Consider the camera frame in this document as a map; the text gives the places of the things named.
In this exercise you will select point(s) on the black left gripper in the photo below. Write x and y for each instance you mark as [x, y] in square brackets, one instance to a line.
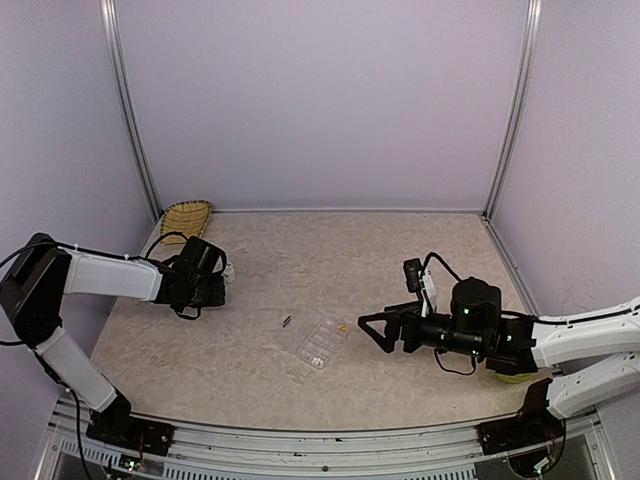
[218, 297]

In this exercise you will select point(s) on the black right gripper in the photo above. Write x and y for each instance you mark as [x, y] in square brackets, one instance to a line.
[407, 318]

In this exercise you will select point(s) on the clear plastic pill organizer box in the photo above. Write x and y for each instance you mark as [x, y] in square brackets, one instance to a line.
[306, 338]

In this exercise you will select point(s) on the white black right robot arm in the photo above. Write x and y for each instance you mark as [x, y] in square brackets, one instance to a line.
[514, 343]

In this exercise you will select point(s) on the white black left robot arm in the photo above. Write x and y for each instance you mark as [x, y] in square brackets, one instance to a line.
[41, 273]

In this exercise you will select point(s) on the woven bamboo tray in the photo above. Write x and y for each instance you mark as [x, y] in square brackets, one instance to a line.
[183, 220]

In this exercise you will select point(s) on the green plastic bowl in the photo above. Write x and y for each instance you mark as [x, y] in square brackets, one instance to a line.
[515, 379]

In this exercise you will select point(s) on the aluminium front frame rail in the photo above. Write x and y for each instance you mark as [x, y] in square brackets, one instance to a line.
[202, 451]

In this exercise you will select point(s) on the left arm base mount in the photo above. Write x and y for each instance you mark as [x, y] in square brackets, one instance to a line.
[117, 426]

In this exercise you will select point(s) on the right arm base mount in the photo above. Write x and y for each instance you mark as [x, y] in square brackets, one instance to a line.
[532, 424]

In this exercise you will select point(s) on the aluminium left corner post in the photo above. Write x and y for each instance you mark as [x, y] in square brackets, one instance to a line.
[108, 10]

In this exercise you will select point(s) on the aluminium corner post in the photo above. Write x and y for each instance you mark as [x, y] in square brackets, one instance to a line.
[525, 65]
[108, 10]

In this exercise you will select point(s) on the aluminium right corner post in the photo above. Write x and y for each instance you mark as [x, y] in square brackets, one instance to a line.
[525, 65]

